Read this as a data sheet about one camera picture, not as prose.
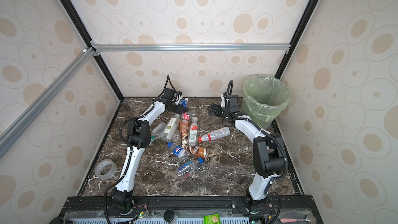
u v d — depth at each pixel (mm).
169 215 628
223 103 832
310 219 713
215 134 945
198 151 868
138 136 673
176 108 1001
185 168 847
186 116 1029
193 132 944
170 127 916
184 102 1097
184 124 977
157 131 930
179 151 869
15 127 528
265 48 930
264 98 1033
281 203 708
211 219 686
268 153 484
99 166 833
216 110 818
